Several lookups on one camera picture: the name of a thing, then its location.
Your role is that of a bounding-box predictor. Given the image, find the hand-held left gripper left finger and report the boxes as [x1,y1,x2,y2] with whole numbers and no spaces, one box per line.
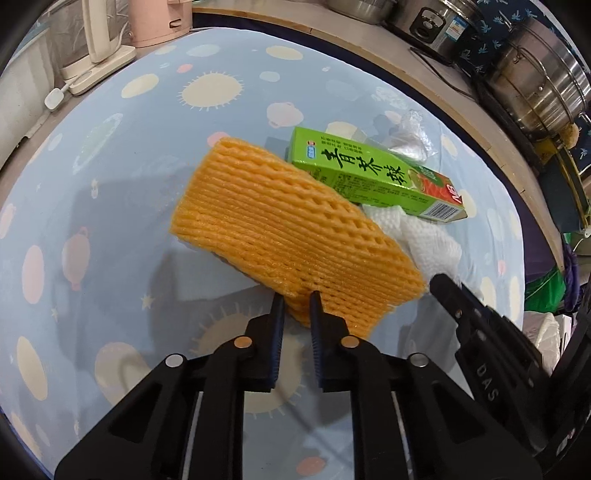
[54,292,286,480]

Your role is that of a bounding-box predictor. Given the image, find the blue sun-print blanket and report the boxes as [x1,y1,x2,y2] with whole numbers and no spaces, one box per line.
[0,27,527,480]

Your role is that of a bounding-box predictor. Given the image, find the black power cable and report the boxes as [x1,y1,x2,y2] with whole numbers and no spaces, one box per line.
[408,45,482,101]

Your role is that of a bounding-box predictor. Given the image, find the light green carton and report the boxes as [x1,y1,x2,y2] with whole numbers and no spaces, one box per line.
[286,126,468,224]

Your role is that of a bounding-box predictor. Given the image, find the white bin with plastic liner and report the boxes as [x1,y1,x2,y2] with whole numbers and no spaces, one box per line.
[523,311,574,361]

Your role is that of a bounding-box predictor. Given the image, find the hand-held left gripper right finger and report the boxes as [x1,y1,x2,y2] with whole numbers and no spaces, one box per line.
[308,290,546,480]

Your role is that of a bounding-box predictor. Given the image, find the black induction cooker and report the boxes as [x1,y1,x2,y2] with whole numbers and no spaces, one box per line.
[475,80,525,136]

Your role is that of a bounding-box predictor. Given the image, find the blue basin with yellow trays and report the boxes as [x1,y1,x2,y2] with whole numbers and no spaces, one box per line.
[534,138,591,232]

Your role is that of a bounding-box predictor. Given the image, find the navy leaf-print cloth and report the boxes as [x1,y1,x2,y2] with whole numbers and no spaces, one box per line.
[456,0,556,80]

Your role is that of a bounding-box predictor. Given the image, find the cream glass electric kettle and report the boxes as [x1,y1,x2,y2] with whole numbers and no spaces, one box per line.
[57,0,137,96]

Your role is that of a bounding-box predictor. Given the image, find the orange foam fruit net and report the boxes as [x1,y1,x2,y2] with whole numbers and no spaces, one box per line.
[170,137,428,341]

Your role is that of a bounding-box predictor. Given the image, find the steel rice cooker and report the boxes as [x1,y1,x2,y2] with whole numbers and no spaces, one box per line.
[390,0,486,52]

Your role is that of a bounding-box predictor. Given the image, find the white paper towel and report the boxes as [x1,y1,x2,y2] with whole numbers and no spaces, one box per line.
[362,205,463,283]

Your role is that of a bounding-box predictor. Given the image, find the purple cloth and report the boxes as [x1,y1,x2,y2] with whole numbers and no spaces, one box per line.
[560,230,591,315]

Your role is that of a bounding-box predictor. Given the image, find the green plastic bag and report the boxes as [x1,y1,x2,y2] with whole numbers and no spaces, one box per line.
[523,267,574,315]

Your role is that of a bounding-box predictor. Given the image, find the pink thermos jug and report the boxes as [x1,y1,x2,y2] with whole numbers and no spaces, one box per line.
[128,0,194,47]

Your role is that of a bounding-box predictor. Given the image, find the small steel pot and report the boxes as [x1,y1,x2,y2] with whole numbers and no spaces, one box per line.
[327,0,399,27]

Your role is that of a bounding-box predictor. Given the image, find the tan loofah sponge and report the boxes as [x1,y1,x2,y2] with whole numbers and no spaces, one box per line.
[558,122,581,149]

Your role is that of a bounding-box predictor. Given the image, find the clear plastic bag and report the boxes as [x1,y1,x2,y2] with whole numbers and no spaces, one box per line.
[378,108,437,162]

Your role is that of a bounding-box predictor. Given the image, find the large steel steamer pot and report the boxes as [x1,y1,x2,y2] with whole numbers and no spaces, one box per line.
[482,17,591,140]

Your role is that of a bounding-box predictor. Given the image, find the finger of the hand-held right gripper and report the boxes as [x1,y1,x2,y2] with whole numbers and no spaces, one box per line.
[428,273,497,340]

